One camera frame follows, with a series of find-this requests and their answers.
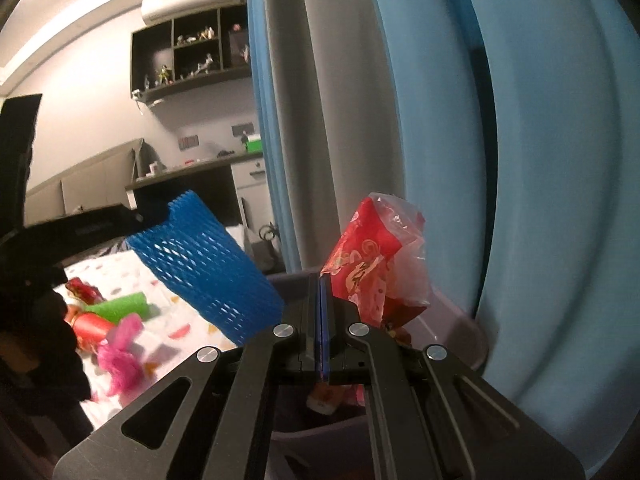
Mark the grey plastic bin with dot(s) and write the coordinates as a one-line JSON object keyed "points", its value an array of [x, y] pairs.
{"points": [[450, 340]]}

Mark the green box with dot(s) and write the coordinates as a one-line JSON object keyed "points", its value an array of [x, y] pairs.
{"points": [[253, 145]]}

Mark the dark wall socket panel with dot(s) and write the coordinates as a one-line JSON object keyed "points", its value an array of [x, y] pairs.
{"points": [[189, 141], [243, 129]]}

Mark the red packet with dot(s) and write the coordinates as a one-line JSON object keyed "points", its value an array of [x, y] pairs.
{"points": [[360, 260]]}

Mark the black metal hook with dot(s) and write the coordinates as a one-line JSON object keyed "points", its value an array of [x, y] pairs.
{"points": [[268, 232]]}

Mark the wide blue curtain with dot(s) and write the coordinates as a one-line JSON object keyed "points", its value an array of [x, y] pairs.
{"points": [[525, 160]]}

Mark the grey curtain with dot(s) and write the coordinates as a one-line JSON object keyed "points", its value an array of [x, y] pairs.
{"points": [[325, 110]]}

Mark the pink plastic bag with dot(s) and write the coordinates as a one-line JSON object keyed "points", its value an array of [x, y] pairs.
{"points": [[122, 360]]}

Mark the blue foam net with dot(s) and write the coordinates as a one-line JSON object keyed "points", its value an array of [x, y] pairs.
{"points": [[210, 270]]}

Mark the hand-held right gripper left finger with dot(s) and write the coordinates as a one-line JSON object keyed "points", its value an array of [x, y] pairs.
{"points": [[305, 330]]}

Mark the red patterned plastic bag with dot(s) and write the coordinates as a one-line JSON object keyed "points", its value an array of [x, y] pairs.
{"points": [[80, 288]]}

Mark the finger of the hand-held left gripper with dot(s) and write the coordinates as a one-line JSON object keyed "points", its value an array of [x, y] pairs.
{"points": [[20, 160]]}

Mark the red paper cup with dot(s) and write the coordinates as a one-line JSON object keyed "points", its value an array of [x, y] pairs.
{"points": [[92, 330]]}

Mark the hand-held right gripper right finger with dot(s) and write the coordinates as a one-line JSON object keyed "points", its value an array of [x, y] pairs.
{"points": [[327, 340]]}

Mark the dark and white desk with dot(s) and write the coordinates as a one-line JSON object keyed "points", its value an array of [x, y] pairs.
{"points": [[200, 167]]}

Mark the grey padded headboard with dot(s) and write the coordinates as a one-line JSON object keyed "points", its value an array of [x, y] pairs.
{"points": [[90, 180]]}

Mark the dark wall shelf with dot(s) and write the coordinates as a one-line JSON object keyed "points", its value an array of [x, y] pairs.
{"points": [[150, 57]]}

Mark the green foam net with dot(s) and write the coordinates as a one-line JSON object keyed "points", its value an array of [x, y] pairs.
{"points": [[122, 307]]}

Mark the row of small figurines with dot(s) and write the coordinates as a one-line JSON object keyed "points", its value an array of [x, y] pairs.
{"points": [[162, 75]]}

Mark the white mug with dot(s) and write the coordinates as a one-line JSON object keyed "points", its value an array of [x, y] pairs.
{"points": [[155, 166]]}

